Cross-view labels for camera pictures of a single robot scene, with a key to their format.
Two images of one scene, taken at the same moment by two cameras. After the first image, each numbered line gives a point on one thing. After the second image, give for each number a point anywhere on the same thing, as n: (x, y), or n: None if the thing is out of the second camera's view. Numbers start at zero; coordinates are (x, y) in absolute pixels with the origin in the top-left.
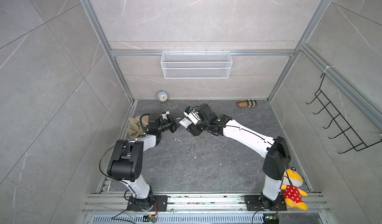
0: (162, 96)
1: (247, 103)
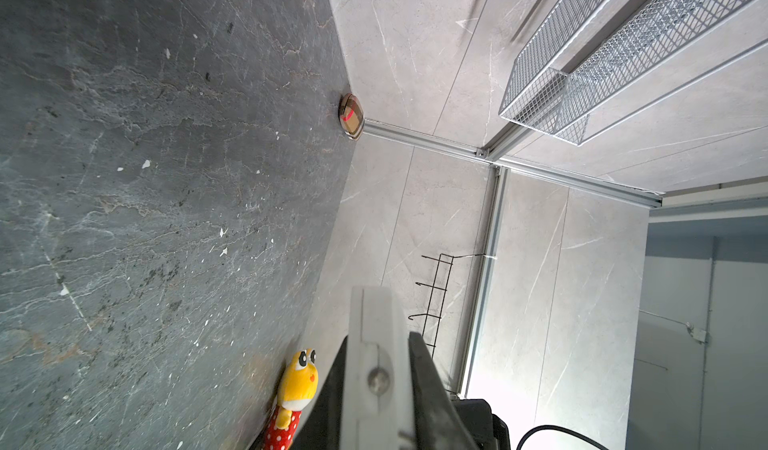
0: None
1: (351, 116)
